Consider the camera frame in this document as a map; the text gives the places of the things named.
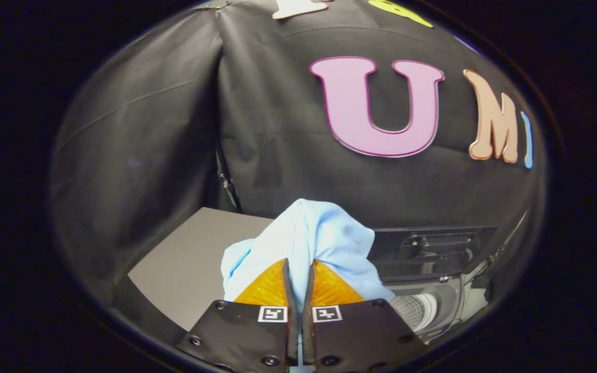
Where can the light blue cloth garment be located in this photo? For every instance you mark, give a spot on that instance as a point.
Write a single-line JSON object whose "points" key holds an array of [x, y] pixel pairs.
{"points": [[309, 233]]}

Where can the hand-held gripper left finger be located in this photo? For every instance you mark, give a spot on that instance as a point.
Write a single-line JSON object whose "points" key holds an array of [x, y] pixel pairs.
{"points": [[290, 311]]}

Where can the grey and white cabinet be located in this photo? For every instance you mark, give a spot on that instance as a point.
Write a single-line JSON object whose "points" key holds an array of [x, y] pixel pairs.
{"points": [[189, 259]]}

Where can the grey washing machine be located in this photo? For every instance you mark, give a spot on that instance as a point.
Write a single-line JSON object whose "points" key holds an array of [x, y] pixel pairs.
{"points": [[433, 305]]}

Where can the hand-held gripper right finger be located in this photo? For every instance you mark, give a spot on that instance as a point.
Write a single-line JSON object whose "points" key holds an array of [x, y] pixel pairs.
{"points": [[306, 311]]}

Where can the black backdrop cloth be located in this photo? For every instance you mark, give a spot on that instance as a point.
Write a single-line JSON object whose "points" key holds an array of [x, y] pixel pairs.
{"points": [[278, 129]]}

